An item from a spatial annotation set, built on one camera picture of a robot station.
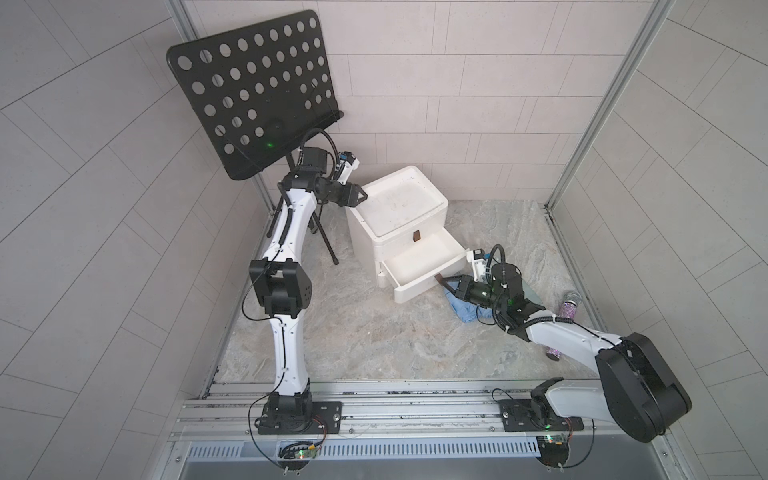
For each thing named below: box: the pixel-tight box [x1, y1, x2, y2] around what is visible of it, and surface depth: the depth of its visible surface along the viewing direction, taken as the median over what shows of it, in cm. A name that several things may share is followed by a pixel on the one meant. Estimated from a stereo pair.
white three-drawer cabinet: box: [346, 166, 469, 304], surface depth 87 cm
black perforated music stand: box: [166, 10, 344, 265], surface depth 64 cm
